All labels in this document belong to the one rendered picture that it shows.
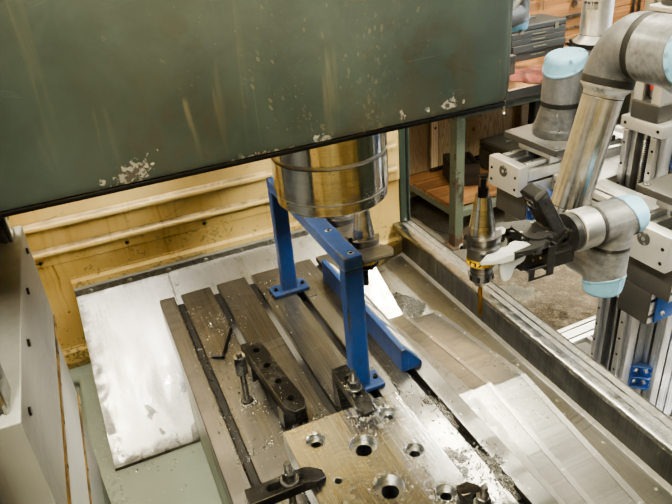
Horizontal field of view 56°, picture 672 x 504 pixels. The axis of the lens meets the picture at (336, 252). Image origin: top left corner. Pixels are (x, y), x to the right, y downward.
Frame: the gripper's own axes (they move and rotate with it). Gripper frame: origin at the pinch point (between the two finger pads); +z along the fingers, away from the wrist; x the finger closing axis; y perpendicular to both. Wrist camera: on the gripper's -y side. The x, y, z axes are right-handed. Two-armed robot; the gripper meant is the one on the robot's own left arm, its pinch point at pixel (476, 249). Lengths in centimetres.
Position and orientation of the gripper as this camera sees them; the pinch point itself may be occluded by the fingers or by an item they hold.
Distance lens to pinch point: 108.4
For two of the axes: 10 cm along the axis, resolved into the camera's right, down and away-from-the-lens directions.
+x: -4.0, -4.2, 8.1
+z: -9.1, 2.5, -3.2
